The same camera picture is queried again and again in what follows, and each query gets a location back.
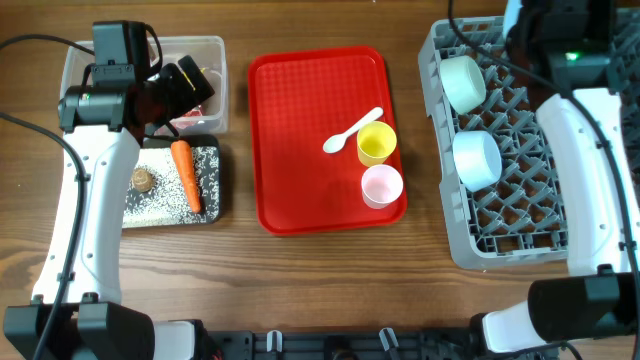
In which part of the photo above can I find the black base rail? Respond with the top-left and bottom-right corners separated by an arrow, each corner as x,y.
149,324 -> 559,360

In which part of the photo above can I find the orange carrot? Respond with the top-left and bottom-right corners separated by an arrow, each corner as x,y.
170,140 -> 202,213

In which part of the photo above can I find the black waste tray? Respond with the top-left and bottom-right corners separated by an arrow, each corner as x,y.
119,133 -> 222,229

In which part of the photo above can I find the red snack wrapper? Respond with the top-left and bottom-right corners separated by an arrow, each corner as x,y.
171,105 -> 203,129

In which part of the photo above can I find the pink plastic cup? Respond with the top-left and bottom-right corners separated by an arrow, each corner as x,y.
361,164 -> 404,209

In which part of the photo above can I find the red plastic tray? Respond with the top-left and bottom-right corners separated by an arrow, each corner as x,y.
248,46 -> 408,236

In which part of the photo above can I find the grey dishwasher rack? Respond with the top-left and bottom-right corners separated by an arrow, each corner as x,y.
418,8 -> 639,270

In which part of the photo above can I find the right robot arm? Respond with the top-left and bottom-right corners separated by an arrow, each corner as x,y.
481,1 -> 639,354

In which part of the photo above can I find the white plastic spoon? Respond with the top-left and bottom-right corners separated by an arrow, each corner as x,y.
322,107 -> 384,154

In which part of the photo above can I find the blue bowl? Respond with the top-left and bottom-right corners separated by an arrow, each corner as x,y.
452,131 -> 502,192

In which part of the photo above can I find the yellow plastic cup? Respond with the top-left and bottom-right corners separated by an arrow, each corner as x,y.
356,121 -> 397,167

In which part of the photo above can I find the brown food lump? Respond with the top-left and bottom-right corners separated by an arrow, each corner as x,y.
131,168 -> 155,193

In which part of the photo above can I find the clear plastic bin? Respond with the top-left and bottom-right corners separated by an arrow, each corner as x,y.
59,35 -> 230,136

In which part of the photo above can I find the green bowl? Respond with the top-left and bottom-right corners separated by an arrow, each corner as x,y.
439,55 -> 486,114

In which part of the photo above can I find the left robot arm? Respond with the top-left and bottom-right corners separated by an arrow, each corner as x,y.
4,56 -> 218,359

